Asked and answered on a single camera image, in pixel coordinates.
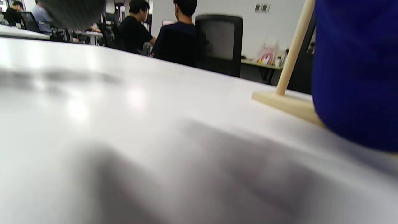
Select light wooden desk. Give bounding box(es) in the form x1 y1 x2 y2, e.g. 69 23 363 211
241 58 283 84

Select black mesh office chair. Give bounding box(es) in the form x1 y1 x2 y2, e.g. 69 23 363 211
195 14 243 77

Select wooden hanging rack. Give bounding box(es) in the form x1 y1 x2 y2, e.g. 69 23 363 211
251 0 327 128

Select person's right hand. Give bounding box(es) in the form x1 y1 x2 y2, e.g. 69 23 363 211
40 0 106 30

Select red and white bag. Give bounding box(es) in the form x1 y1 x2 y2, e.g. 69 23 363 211
256 39 280 65

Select white table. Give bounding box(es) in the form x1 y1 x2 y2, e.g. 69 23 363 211
73 30 103 45
0 24 51 40

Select blue baseball cap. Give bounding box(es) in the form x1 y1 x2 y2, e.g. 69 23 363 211
312 0 398 153

